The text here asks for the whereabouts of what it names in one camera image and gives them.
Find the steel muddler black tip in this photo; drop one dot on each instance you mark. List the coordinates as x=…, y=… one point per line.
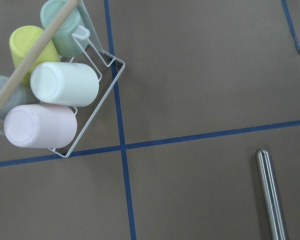
x=270, y=195

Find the white plastic cup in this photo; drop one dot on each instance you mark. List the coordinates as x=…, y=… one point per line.
x=62, y=83

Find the green plastic cup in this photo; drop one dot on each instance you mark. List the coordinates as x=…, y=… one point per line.
x=63, y=40

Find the pink plastic cup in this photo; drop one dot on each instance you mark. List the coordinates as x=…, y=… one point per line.
x=40, y=126

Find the wooden rack handle rod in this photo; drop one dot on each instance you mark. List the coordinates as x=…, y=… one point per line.
x=30, y=58

